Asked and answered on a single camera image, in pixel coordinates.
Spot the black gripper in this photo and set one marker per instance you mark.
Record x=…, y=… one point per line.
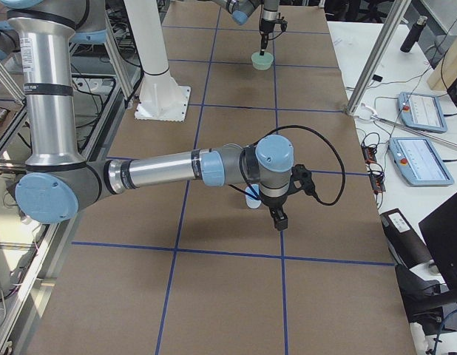
x=273, y=202
x=265, y=26

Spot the mint green bowl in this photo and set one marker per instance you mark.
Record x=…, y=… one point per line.
x=262, y=61

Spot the light blue plastic cup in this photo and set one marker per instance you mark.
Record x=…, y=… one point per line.
x=252, y=196

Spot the black water bottle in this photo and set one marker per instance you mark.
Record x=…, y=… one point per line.
x=414, y=34

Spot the small red circuit board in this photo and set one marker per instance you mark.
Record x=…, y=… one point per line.
x=369, y=154

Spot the black box white label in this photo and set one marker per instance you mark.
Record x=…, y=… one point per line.
x=407, y=245

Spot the near blue teach pendant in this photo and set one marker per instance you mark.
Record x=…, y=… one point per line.
x=418, y=162

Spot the blue teach pendant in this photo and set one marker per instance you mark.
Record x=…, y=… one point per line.
x=418, y=162
x=421, y=111

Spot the black monitor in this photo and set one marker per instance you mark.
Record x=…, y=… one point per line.
x=439, y=230

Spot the far blue teach pendant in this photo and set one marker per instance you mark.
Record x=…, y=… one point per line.
x=421, y=111

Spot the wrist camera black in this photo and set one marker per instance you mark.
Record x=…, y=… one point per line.
x=301, y=180

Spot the aluminium frame post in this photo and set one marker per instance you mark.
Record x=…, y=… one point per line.
x=393, y=20

